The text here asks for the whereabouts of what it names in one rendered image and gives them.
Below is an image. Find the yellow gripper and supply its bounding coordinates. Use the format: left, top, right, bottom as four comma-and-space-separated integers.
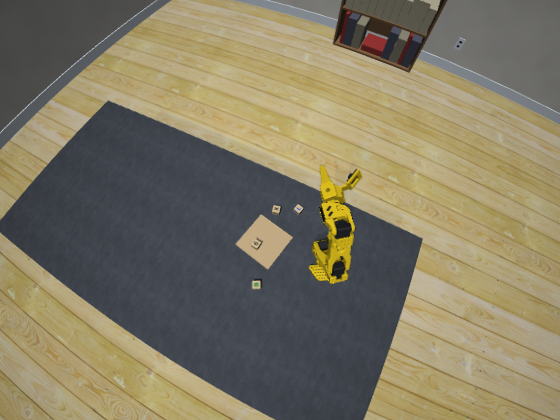
320, 165, 362, 204

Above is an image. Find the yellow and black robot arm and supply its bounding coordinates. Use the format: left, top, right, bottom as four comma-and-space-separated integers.
308, 201, 355, 284

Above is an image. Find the tan flat mat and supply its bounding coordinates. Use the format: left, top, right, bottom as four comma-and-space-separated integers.
236, 215, 292, 269

